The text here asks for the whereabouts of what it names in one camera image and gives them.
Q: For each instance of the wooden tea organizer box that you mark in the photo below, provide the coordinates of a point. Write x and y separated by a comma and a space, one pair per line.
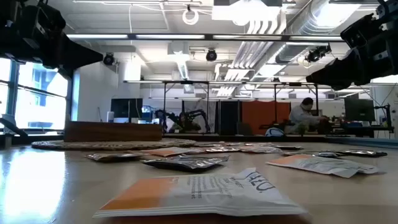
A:
112, 132

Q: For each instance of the black background desk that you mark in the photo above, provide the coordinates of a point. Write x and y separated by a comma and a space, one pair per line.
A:
357, 129

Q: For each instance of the overhead bar with light strips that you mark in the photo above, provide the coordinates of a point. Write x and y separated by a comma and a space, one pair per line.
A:
209, 37

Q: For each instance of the white blue round object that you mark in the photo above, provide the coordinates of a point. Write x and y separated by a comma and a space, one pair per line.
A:
274, 132

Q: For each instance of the orange partition panel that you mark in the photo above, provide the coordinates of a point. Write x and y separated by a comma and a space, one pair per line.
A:
264, 115

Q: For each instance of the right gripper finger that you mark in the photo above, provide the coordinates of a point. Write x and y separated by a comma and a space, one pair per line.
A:
335, 71
340, 86

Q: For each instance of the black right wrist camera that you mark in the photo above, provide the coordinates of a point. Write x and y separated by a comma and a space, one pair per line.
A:
357, 31

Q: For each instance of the black background rig frame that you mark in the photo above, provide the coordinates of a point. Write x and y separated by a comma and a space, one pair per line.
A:
207, 93

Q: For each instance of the black aluminium table frame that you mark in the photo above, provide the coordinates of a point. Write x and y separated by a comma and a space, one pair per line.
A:
242, 137

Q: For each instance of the large window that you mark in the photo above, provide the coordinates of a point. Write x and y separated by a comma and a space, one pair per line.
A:
40, 105

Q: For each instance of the black round ceiling spotlight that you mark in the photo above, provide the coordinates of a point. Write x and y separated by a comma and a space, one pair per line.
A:
211, 55
109, 59

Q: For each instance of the white ceiling fixture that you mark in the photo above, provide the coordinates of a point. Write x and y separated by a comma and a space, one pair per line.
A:
236, 14

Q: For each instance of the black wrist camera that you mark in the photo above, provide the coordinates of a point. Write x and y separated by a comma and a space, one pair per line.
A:
357, 31
40, 21

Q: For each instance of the black overhead camera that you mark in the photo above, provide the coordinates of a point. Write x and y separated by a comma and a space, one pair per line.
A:
317, 53

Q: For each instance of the white bottle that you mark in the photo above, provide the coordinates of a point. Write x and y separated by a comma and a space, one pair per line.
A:
110, 116

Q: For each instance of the orange white tea packet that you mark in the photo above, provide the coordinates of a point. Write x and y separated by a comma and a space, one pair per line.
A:
320, 165
262, 149
169, 152
192, 194

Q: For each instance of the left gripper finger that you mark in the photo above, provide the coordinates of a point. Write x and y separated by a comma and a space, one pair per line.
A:
66, 72
82, 56

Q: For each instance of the silver ventilation duct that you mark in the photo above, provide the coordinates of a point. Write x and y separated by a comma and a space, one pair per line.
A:
323, 18

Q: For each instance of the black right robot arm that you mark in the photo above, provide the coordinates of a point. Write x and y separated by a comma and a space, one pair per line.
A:
390, 15

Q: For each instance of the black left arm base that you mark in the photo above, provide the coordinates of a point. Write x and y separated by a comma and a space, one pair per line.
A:
7, 123

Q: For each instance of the person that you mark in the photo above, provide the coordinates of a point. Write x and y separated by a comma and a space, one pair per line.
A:
300, 118

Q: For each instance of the black wall monitor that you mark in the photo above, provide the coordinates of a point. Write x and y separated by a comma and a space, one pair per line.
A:
126, 108

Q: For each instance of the round woven placemat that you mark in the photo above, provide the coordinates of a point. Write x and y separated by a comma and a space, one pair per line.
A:
109, 145

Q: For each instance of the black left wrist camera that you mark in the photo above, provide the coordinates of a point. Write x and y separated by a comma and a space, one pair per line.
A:
40, 21

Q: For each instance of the black desk monitor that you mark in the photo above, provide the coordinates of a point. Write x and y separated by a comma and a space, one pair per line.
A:
359, 109

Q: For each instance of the black background robot arm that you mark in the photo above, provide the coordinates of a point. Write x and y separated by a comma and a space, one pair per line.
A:
199, 113
163, 112

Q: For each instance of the black partition panel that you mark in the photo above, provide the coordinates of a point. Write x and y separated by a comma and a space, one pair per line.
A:
229, 116

